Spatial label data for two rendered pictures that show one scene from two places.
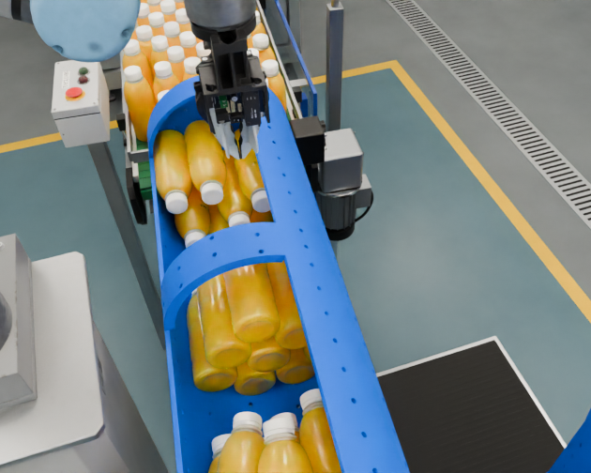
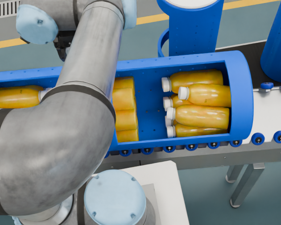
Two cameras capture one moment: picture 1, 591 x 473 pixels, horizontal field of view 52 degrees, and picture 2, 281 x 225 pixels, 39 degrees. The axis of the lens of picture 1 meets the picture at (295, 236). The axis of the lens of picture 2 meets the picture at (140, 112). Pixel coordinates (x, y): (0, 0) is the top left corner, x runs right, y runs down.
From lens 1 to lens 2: 80 cm
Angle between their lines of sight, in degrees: 43
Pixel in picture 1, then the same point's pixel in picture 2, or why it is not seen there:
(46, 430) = (171, 184)
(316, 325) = (149, 63)
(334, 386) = (178, 60)
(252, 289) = (117, 93)
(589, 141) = not seen: outside the picture
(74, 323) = not seen: hidden behind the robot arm
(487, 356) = not seen: hidden behind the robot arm
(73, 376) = (145, 175)
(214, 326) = (123, 119)
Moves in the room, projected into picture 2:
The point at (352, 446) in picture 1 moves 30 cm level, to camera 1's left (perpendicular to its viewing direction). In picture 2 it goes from (203, 58) to (199, 151)
